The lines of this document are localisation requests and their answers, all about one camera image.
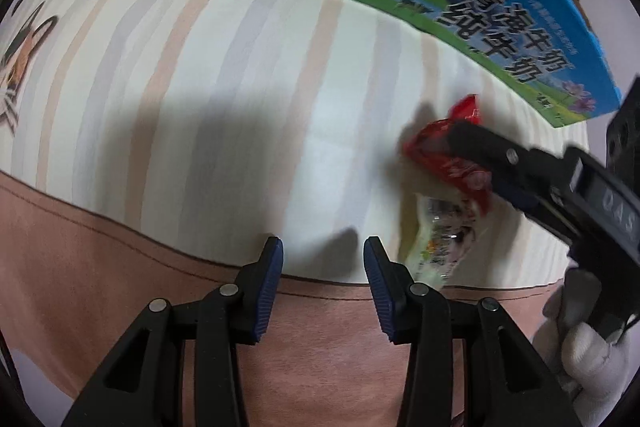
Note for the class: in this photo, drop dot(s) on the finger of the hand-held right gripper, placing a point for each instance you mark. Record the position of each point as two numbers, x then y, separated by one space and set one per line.
510 157
540 207

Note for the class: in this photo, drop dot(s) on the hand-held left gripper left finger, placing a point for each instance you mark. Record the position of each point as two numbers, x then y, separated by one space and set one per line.
267 277

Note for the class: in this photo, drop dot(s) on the person's right hand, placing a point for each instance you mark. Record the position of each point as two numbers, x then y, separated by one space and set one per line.
590 357

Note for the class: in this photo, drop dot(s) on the white-green snack packet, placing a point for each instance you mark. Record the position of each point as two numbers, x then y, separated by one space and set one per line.
440 237

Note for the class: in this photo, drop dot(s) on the red snack packet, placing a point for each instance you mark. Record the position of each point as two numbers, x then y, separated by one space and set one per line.
430 142

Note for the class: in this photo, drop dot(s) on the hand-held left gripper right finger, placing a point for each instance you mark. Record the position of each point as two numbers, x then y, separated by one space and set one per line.
380 287

